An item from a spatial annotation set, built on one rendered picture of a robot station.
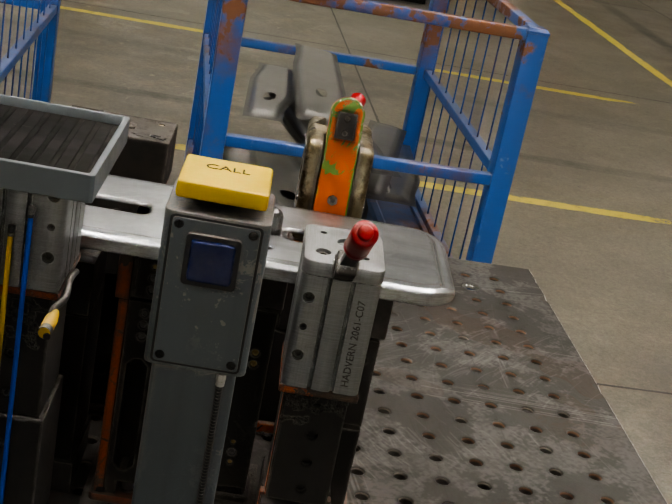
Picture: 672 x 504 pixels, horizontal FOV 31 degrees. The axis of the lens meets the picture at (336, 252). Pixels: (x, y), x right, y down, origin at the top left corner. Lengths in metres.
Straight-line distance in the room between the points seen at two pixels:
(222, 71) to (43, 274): 1.99
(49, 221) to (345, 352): 0.26
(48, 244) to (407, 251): 0.38
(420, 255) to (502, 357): 0.59
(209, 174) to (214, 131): 2.19
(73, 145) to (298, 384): 0.31
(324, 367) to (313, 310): 0.05
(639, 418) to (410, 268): 2.25
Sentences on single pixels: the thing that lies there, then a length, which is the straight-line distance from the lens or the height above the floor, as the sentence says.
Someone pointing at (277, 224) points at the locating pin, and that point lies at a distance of 1.16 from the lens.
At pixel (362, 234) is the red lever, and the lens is 0.83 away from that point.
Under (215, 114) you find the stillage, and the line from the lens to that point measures 2.97.
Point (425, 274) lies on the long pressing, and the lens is 1.14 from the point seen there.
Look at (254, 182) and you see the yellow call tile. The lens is 0.80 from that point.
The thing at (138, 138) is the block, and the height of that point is 1.03.
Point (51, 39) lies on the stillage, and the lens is 4.18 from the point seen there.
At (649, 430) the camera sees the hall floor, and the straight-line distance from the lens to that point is 3.31.
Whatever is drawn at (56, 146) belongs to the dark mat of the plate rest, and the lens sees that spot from 0.81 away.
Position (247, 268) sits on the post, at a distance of 0.79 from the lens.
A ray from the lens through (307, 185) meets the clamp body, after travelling 1.29.
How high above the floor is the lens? 1.41
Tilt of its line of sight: 21 degrees down
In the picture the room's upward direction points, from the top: 11 degrees clockwise
